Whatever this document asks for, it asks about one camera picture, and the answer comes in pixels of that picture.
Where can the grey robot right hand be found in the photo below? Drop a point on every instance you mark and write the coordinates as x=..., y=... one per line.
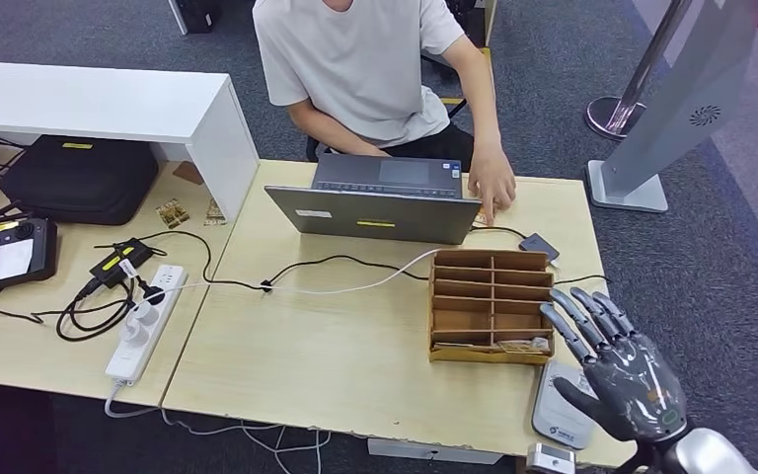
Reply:
x=634, y=386

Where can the person's left hand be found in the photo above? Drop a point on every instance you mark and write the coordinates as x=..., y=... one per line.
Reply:
x=491, y=176

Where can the person's left forearm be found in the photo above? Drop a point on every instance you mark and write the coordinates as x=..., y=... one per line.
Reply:
x=483, y=111

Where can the person's right forearm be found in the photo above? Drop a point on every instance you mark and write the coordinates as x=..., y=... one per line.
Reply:
x=332, y=133

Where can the wooden card organizer box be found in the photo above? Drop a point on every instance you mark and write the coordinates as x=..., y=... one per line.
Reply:
x=461, y=318

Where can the person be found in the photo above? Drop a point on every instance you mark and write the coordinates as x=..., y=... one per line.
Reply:
x=353, y=65

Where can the small grey hub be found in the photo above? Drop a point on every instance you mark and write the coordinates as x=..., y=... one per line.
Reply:
x=539, y=247

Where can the yellow floor tape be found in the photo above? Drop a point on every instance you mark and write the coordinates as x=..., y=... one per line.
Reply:
x=451, y=101

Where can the grey laptop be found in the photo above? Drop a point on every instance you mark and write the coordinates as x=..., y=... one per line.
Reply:
x=418, y=222

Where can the black office chair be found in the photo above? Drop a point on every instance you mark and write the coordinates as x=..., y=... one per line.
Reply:
x=311, y=150

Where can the grey kiosk stand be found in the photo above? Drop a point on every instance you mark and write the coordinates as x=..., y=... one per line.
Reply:
x=680, y=98

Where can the brown cardboard tag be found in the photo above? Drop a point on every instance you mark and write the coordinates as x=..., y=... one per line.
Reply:
x=189, y=173

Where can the black computer tower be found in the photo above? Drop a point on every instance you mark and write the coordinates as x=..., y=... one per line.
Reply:
x=197, y=16

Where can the black plug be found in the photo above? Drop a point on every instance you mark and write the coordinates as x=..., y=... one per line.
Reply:
x=152, y=293

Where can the white round plug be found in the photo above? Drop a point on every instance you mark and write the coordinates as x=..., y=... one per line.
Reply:
x=146, y=315

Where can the black power adapter yellow label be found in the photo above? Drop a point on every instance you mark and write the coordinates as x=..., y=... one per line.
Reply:
x=117, y=263

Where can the white power strip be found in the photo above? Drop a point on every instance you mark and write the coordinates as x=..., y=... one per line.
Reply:
x=128, y=360

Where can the white desk shelf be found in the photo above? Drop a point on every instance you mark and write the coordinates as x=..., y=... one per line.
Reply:
x=91, y=98

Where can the black carrying case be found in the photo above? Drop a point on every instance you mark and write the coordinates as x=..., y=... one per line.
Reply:
x=81, y=182

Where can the black remote controller with screen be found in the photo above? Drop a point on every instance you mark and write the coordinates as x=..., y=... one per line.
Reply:
x=39, y=257

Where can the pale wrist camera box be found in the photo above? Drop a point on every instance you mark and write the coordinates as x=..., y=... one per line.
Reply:
x=549, y=458

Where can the silver stanchion post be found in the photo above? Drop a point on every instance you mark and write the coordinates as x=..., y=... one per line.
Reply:
x=614, y=119

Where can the white table support bracket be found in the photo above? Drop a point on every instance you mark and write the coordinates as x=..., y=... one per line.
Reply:
x=418, y=451

